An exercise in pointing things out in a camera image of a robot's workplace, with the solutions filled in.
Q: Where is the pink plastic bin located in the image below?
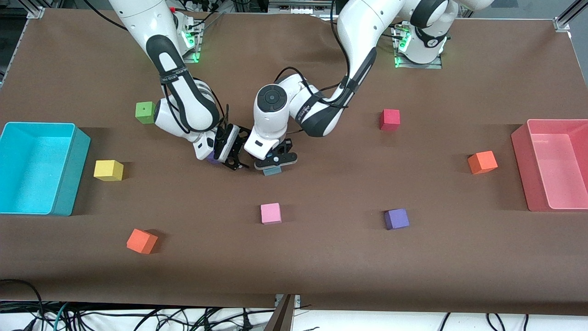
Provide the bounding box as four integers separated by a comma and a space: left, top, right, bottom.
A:
511, 119, 588, 212

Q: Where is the cyan plastic bin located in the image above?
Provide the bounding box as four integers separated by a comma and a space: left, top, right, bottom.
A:
0, 122, 91, 217

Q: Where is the black looped floor cable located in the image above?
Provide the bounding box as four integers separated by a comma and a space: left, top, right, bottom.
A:
0, 279, 45, 331

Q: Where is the green foam block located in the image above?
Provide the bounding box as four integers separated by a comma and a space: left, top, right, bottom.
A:
135, 102, 157, 125

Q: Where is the black base cable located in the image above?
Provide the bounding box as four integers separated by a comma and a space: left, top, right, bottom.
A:
188, 10, 226, 35

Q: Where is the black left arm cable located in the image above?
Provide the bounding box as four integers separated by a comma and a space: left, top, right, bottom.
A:
275, 0, 352, 95

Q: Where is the teal floor cable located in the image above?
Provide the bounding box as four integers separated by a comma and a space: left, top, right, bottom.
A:
53, 302, 70, 331

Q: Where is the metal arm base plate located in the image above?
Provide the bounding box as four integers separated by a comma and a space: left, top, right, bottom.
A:
181, 21, 201, 64
394, 25, 444, 69

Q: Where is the yellow foam block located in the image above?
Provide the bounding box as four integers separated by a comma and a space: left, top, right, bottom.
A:
94, 160, 124, 182

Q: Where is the pink foam block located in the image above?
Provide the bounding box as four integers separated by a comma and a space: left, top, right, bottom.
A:
260, 203, 282, 225

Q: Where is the white power strip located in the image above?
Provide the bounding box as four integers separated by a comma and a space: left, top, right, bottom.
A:
268, 0, 336, 15

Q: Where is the brown table cover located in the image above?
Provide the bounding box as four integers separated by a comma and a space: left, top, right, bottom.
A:
0, 7, 588, 318

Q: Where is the red foam block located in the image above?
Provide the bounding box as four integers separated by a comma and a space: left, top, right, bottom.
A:
379, 109, 401, 132

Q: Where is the orange foam block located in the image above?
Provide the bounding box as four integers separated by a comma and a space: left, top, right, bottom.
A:
468, 151, 498, 175
126, 228, 158, 255

